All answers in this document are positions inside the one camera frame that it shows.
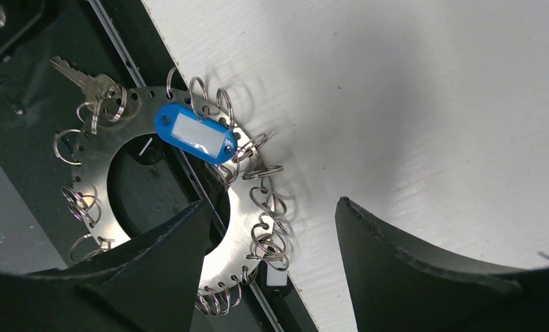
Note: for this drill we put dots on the round metal key ring plate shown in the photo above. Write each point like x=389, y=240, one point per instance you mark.
x=126, y=180

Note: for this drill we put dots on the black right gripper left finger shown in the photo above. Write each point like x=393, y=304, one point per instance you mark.
x=149, y=283

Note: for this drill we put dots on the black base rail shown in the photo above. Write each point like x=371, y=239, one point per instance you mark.
x=40, y=102

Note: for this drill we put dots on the blue key tag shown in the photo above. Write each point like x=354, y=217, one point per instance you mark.
x=207, y=139

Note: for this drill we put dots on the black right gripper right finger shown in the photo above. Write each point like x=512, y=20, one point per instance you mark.
x=399, y=282

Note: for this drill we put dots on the black key tag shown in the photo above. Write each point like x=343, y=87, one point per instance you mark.
x=273, y=283

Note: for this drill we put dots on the silver key on plate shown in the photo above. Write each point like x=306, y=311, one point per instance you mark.
x=99, y=87

